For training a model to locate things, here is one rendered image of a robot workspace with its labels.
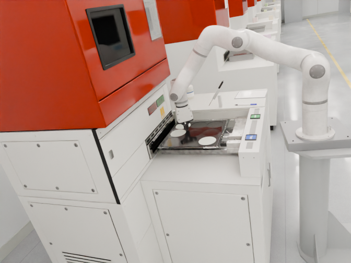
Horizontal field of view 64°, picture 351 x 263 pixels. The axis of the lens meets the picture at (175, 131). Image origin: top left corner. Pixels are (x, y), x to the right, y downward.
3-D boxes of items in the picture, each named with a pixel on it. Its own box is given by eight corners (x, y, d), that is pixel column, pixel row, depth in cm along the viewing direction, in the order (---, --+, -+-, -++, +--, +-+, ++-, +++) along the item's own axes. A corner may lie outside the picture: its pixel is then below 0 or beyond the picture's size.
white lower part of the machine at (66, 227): (65, 291, 193) (15, 196, 160) (123, 210, 262) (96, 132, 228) (158, 313, 167) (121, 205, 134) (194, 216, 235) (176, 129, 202)
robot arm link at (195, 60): (203, 60, 143) (177, 106, 159) (209, 54, 157) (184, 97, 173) (188, 51, 143) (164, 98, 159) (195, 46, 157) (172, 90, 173)
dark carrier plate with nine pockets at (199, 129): (159, 147, 165) (158, 146, 165) (177, 122, 194) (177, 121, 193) (215, 146, 152) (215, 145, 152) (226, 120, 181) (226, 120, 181)
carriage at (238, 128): (227, 153, 153) (226, 148, 151) (236, 124, 183) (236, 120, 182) (242, 153, 150) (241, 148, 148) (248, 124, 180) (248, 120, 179)
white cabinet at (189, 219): (168, 283, 184) (139, 181, 151) (203, 191, 264) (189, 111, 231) (271, 302, 160) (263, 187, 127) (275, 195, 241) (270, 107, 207)
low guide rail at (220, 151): (161, 154, 172) (160, 150, 171) (162, 152, 174) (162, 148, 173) (244, 154, 154) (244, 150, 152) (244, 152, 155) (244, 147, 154)
